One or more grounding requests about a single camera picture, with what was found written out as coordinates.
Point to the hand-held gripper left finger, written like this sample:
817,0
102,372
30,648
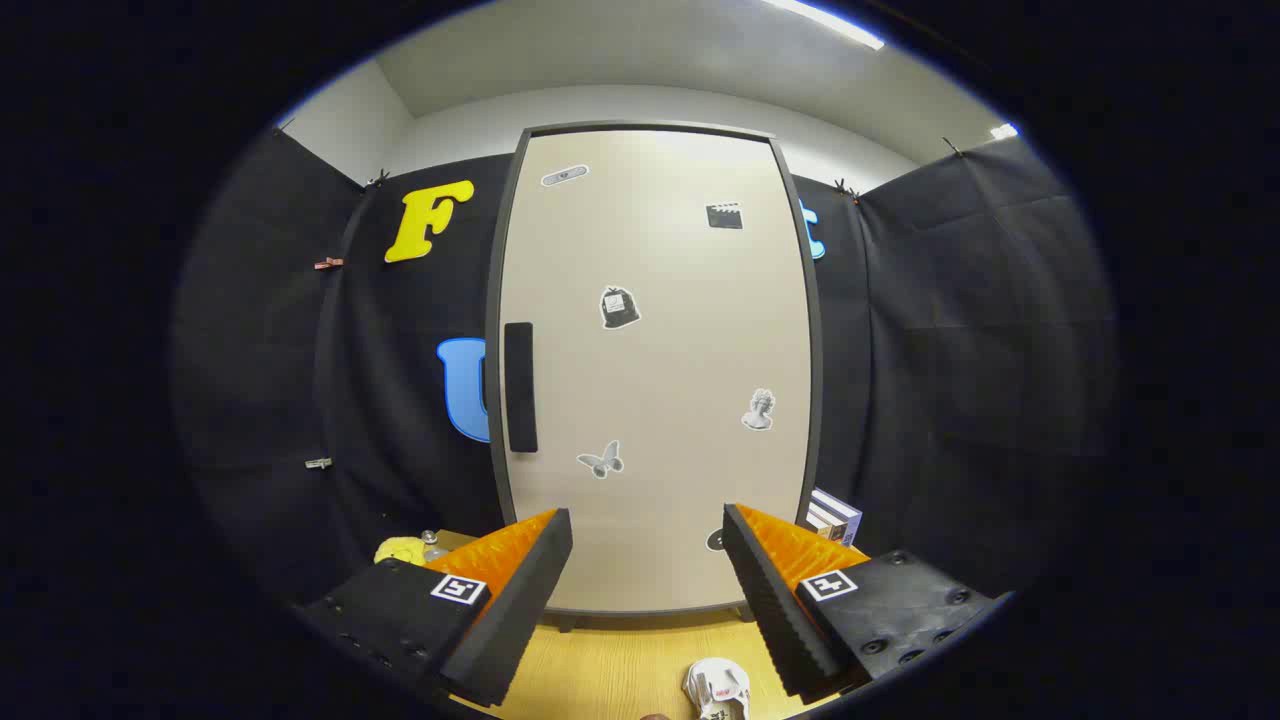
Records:
520,620

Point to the white canvas shoe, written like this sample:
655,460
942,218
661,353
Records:
715,685

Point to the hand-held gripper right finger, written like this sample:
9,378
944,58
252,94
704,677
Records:
775,610

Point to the grey shoe cabinet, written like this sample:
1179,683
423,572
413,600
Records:
491,320

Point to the green drink bottle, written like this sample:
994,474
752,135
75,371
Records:
435,547

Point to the purple white box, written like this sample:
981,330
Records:
822,524

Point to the long ceiling light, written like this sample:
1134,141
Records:
830,22

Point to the black backdrop cloth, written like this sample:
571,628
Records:
260,350

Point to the small ceiling light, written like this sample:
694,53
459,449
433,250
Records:
1003,131

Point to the yellow plush toy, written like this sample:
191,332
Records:
398,551

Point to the white striped box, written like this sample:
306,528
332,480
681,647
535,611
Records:
840,508

